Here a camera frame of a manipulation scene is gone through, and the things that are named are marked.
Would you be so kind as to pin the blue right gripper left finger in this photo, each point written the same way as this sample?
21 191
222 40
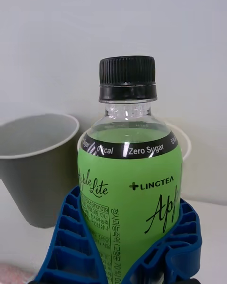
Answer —
71 246

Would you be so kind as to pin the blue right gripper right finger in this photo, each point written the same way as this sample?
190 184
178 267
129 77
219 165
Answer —
179 243

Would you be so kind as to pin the green label plastic bottle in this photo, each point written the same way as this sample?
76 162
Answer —
132 194

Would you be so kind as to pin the grey plastic waste bin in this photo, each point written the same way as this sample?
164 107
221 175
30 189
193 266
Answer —
35 177

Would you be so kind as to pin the yellow-green plastic waste bin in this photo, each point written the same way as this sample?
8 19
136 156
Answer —
185 146

